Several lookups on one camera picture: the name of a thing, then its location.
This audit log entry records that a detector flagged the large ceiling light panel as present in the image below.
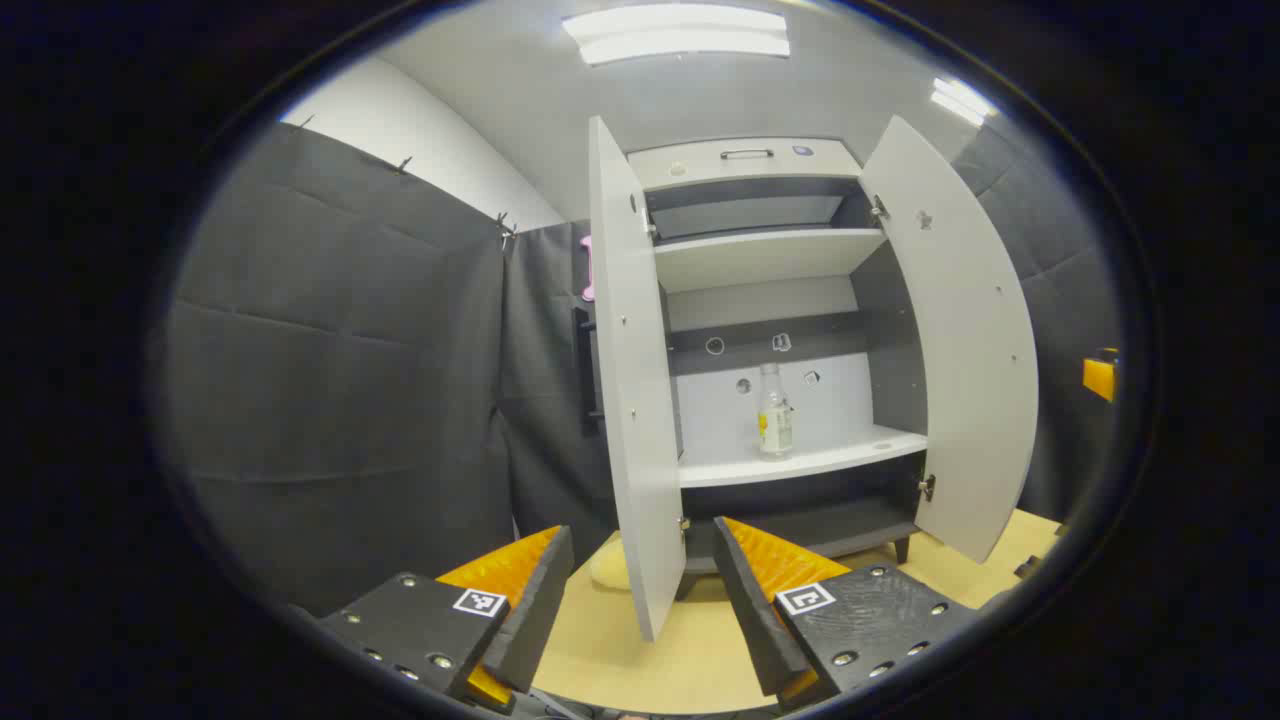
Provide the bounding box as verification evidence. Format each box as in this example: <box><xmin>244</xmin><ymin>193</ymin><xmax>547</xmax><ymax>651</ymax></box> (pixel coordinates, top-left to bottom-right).
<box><xmin>562</xmin><ymin>3</ymin><xmax>791</xmax><ymax>67</ymax></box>

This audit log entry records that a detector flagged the white and grey cabinet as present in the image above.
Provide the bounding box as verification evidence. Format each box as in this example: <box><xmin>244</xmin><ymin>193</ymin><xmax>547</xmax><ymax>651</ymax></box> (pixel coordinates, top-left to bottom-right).
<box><xmin>625</xmin><ymin>137</ymin><xmax>931</xmax><ymax>601</ymax></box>

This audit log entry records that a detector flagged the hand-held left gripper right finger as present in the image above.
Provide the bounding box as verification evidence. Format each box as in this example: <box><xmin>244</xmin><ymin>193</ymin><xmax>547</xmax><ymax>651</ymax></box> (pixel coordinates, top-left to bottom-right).
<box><xmin>712</xmin><ymin>516</ymin><xmax>986</xmax><ymax>713</ymax></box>

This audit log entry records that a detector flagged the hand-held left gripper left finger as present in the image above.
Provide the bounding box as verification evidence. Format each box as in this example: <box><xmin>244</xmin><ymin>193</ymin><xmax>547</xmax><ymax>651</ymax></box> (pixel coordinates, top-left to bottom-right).
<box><xmin>318</xmin><ymin>524</ymin><xmax>576</xmax><ymax>713</ymax></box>

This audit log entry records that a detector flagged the pale round coaster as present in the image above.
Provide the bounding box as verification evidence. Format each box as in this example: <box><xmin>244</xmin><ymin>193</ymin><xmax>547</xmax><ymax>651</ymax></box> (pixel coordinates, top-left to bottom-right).
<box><xmin>590</xmin><ymin>540</ymin><xmax>633</xmax><ymax>591</ymax></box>

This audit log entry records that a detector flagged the small ceiling light panel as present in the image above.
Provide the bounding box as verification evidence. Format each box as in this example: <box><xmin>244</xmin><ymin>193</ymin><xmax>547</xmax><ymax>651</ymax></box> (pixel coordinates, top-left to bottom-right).
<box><xmin>930</xmin><ymin>77</ymin><xmax>999</xmax><ymax>127</ymax></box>

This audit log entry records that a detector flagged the white cabinet door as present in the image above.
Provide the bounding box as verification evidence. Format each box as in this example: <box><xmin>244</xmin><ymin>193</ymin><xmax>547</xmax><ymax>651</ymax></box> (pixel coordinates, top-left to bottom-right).
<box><xmin>858</xmin><ymin>114</ymin><xmax>1041</xmax><ymax>565</ymax></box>
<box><xmin>572</xmin><ymin>115</ymin><xmax>689</xmax><ymax>643</ymax></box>

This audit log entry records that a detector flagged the clear plastic bottle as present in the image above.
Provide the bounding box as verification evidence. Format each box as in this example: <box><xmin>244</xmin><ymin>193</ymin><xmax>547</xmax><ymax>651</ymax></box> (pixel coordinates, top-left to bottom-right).
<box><xmin>757</xmin><ymin>362</ymin><xmax>795</xmax><ymax>459</ymax></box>

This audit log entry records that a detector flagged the black backdrop cloth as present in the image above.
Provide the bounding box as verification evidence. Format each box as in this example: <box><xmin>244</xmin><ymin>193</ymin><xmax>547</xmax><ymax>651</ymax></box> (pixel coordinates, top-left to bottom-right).
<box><xmin>150</xmin><ymin>120</ymin><xmax>1126</xmax><ymax>616</ymax></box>

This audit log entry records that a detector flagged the white cabinet drawer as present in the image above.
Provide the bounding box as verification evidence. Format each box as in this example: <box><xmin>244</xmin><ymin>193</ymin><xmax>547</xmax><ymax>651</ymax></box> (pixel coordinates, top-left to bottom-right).
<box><xmin>627</xmin><ymin>138</ymin><xmax>863</xmax><ymax>191</ymax></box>

